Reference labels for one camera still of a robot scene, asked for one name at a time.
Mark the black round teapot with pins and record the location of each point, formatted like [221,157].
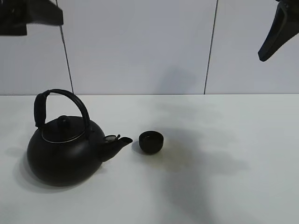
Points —
[69,149]

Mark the small black teacup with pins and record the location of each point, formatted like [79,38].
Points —
[151,142]

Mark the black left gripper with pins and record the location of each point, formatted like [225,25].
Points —
[15,15]

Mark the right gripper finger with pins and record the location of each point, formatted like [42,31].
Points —
[284,27]

